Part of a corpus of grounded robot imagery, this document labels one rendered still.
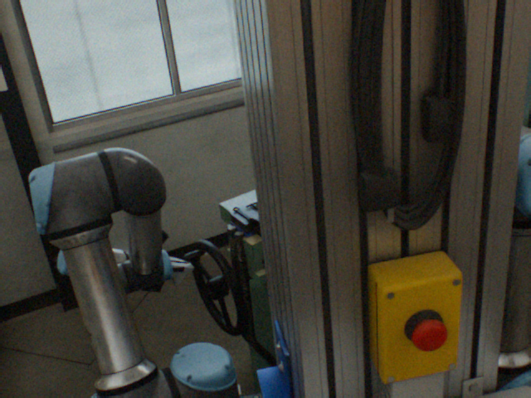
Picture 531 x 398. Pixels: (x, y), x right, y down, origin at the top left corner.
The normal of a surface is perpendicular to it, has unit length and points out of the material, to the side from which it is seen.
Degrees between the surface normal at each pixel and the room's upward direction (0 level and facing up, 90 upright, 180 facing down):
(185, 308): 0
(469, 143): 90
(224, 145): 90
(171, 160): 90
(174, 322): 0
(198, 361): 8
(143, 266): 117
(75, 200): 65
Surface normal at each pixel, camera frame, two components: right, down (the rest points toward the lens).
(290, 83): 0.18, 0.45
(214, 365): 0.02, -0.90
